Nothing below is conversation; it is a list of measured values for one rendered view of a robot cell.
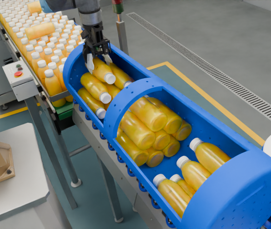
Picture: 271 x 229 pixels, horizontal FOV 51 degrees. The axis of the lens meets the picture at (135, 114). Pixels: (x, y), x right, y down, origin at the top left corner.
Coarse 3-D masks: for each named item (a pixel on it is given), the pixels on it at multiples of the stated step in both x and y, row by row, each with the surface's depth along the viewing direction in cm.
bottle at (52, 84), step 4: (52, 76) 133; (56, 76) 135; (48, 80) 133; (52, 80) 133; (56, 80) 134; (48, 84) 133; (52, 84) 133; (56, 84) 134; (48, 88) 135; (52, 88) 134; (56, 88) 135; (60, 88) 138; (48, 92) 137; (52, 92) 136; (56, 92) 136; (60, 92) 138; (60, 100) 140; (64, 100) 142; (52, 104) 142; (56, 104) 140; (60, 104) 141; (64, 104) 142
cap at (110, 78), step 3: (108, 75) 108; (111, 75) 108; (114, 75) 109; (105, 78) 109; (108, 78) 108; (111, 78) 109; (114, 78) 110; (108, 81) 109; (111, 81) 110; (114, 81) 110
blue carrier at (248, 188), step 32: (64, 64) 118; (128, 64) 124; (128, 96) 86; (160, 96) 110; (192, 128) 97; (224, 128) 71; (128, 160) 82; (192, 160) 95; (256, 160) 61; (224, 192) 57; (256, 192) 61; (192, 224) 60; (224, 224) 61; (256, 224) 72
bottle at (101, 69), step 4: (96, 56) 120; (92, 60) 117; (96, 60) 116; (100, 60) 116; (96, 64) 114; (100, 64) 113; (104, 64) 113; (96, 68) 112; (100, 68) 111; (104, 68) 111; (108, 68) 111; (96, 72) 112; (100, 72) 110; (104, 72) 110; (108, 72) 110; (112, 72) 112; (96, 76) 113; (100, 76) 111; (104, 76) 110; (100, 80) 113; (104, 80) 111
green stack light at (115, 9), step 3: (120, 3) 159; (114, 6) 160; (117, 6) 159; (120, 6) 160; (123, 6) 162; (114, 9) 161; (117, 9) 160; (120, 9) 161; (123, 9) 162; (114, 12) 163; (117, 12) 162; (120, 12) 162
